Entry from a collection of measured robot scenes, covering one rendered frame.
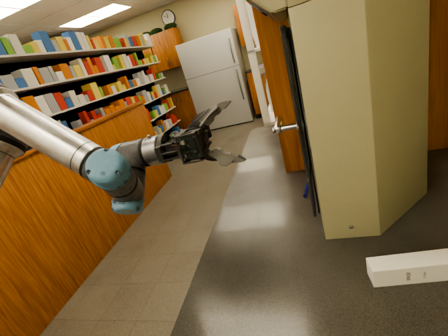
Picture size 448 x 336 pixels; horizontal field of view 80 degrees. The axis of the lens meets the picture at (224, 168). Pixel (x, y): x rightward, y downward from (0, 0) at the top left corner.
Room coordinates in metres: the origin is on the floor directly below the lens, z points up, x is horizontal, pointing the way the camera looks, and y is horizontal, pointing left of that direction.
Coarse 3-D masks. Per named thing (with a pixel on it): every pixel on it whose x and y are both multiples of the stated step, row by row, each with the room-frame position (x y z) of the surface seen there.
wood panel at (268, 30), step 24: (432, 0) 0.71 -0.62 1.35; (264, 24) 0.85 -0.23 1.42; (288, 24) 0.83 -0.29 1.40; (432, 24) 0.71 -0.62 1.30; (264, 48) 0.85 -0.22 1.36; (432, 48) 0.71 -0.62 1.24; (432, 72) 0.71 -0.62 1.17; (288, 96) 0.84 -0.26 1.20; (432, 96) 0.71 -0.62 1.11; (288, 120) 0.84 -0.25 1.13; (432, 120) 0.71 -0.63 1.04; (288, 144) 0.85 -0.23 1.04; (432, 144) 0.71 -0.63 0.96; (288, 168) 0.85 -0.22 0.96
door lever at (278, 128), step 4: (280, 116) 0.61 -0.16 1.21; (276, 120) 0.59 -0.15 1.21; (280, 120) 0.58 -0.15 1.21; (276, 124) 0.56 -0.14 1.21; (280, 124) 0.55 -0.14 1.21; (292, 124) 0.53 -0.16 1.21; (296, 124) 0.52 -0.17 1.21; (272, 128) 0.55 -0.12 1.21; (276, 128) 0.54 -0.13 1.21; (280, 128) 0.54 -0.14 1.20; (284, 128) 0.53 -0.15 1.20; (288, 128) 0.53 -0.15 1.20; (292, 128) 0.53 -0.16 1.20; (296, 128) 0.53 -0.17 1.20; (276, 132) 0.54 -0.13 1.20; (280, 132) 0.54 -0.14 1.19
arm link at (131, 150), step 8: (120, 144) 0.70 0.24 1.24; (128, 144) 0.68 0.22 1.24; (136, 144) 0.67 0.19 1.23; (120, 152) 0.68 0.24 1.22; (128, 152) 0.67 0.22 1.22; (136, 152) 0.66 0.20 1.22; (128, 160) 0.65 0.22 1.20; (136, 160) 0.66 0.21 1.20; (144, 160) 0.65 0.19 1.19; (144, 168) 0.67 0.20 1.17
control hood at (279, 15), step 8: (248, 0) 0.59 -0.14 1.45; (256, 0) 0.49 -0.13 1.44; (264, 0) 0.49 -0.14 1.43; (272, 0) 0.48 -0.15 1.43; (280, 0) 0.48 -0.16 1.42; (264, 8) 0.49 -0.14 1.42; (272, 8) 0.48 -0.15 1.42; (280, 8) 0.48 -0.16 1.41; (272, 16) 0.61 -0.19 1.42; (280, 16) 0.59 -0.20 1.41
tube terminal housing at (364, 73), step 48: (288, 0) 0.47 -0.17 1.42; (336, 0) 0.45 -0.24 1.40; (384, 0) 0.46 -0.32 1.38; (336, 48) 0.45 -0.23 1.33; (384, 48) 0.46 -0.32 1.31; (336, 96) 0.46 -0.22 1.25; (384, 96) 0.46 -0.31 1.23; (336, 144) 0.46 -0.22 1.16; (384, 144) 0.45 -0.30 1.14; (336, 192) 0.46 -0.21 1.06; (384, 192) 0.45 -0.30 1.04
